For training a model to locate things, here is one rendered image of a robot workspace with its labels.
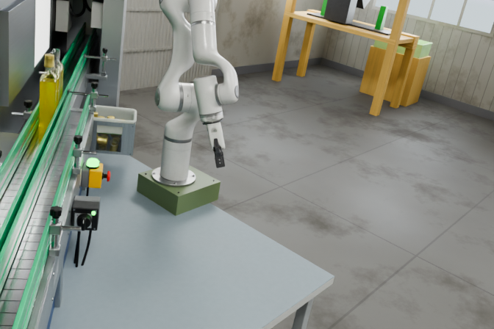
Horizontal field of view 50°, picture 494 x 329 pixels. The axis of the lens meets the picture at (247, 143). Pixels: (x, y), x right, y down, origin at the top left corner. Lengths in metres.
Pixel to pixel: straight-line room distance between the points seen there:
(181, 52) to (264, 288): 0.95
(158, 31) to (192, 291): 4.78
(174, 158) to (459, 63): 6.57
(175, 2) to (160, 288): 1.05
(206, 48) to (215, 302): 0.87
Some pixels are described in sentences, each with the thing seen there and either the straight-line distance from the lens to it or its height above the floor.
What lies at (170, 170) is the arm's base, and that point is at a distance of 2.25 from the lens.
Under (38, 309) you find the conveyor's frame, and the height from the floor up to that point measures 1.05.
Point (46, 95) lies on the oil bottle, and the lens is 2.12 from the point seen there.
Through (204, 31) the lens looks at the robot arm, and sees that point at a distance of 1.93.
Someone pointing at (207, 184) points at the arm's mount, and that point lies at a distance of 2.29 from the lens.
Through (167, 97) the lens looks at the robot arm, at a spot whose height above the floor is 1.22.
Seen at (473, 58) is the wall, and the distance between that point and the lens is 8.31.
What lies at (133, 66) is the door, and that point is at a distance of 6.20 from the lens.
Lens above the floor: 1.86
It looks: 21 degrees down
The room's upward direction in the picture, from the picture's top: 10 degrees clockwise
